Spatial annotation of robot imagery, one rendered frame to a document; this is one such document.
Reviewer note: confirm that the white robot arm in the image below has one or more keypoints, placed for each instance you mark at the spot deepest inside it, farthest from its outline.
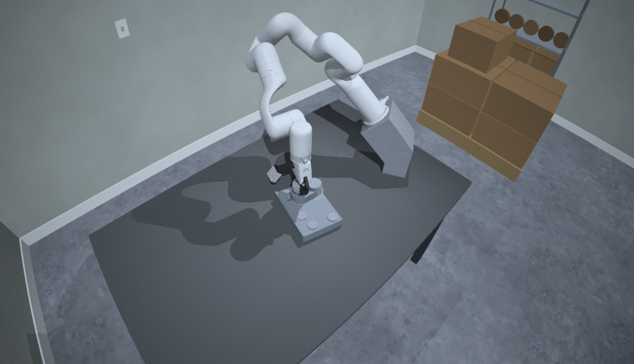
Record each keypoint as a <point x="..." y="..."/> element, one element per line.
<point x="342" y="68"/>

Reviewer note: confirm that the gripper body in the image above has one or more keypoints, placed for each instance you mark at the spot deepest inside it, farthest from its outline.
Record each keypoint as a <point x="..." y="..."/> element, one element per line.
<point x="302" y="170"/>

